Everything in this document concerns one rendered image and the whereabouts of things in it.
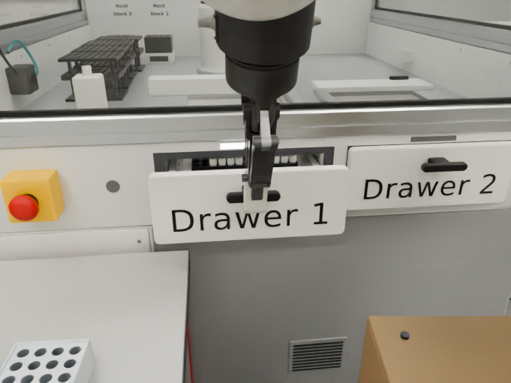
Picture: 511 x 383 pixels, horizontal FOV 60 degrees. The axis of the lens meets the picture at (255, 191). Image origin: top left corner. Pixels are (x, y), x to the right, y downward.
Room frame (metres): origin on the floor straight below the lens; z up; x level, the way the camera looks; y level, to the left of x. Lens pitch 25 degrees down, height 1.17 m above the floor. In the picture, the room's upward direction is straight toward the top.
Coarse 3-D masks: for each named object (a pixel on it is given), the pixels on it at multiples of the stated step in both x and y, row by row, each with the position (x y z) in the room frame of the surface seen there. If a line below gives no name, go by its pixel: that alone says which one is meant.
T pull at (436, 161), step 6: (432, 162) 0.67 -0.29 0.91; (438, 162) 0.66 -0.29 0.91; (444, 162) 0.66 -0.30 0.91; (450, 162) 0.66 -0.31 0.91; (456, 162) 0.66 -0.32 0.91; (462, 162) 0.66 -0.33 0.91; (426, 168) 0.65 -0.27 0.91; (432, 168) 0.65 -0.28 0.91; (438, 168) 0.65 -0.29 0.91; (444, 168) 0.65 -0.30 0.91; (450, 168) 0.65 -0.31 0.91; (456, 168) 0.65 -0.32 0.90; (462, 168) 0.65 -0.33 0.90
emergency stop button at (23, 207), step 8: (16, 200) 0.56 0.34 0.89; (24, 200) 0.56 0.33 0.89; (32, 200) 0.57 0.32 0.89; (8, 208) 0.56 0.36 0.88; (16, 208) 0.56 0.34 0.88; (24, 208) 0.56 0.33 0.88; (32, 208) 0.56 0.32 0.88; (16, 216) 0.56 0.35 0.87; (24, 216) 0.56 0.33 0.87; (32, 216) 0.56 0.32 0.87
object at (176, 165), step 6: (300, 156) 0.79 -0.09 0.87; (306, 156) 0.74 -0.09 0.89; (312, 156) 0.73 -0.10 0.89; (174, 162) 0.70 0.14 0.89; (180, 162) 0.79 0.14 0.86; (186, 162) 0.85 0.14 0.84; (300, 162) 0.78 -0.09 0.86; (306, 162) 0.73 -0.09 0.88; (312, 162) 0.70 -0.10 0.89; (174, 168) 0.68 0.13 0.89; (180, 168) 0.78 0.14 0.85; (186, 168) 0.82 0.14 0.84
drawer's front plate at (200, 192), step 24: (288, 168) 0.59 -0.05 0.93; (312, 168) 0.59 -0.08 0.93; (336, 168) 0.59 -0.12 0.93; (168, 192) 0.56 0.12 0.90; (192, 192) 0.57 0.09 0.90; (216, 192) 0.57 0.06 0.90; (288, 192) 0.58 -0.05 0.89; (312, 192) 0.59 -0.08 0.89; (336, 192) 0.59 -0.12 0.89; (168, 216) 0.56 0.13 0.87; (240, 216) 0.57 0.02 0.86; (264, 216) 0.58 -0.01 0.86; (312, 216) 0.59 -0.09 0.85; (336, 216) 0.59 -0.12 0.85; (168, 240) 0.56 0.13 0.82; (192, 240) 0.57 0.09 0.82; (216, 240) 0.57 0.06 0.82
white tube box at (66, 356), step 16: (16, 352) 0.37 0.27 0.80; (32, 352) 0.37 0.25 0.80; (48, 352) 0.37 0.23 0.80; (64, 352) 0.37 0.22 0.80; (80, 352) 0.37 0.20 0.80; (16, 368) 0.36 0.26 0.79; (32, 368) 0.36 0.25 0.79; (48, 368) 0.36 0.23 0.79; (64, 368) 0.35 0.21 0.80; (80, 368) 0.35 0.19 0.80
